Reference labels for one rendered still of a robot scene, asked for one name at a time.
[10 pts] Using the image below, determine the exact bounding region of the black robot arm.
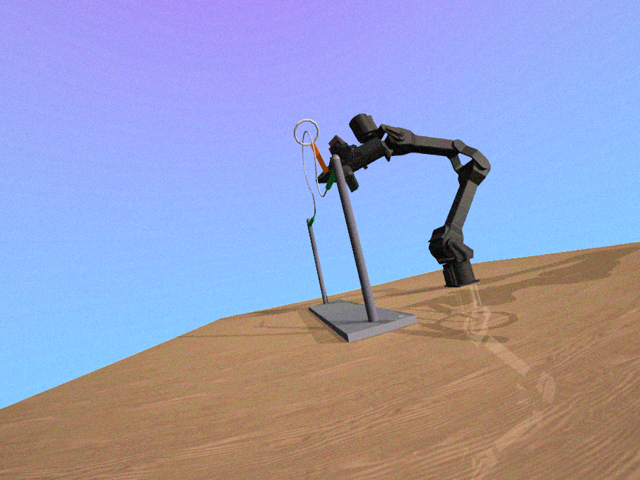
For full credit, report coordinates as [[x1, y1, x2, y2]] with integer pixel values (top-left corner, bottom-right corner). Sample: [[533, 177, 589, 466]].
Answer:
[[328, 113, 491, 287]]

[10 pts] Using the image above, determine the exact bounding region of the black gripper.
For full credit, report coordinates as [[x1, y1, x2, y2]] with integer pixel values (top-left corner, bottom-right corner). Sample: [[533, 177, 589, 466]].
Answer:
[[317, 145, 370, 192]]

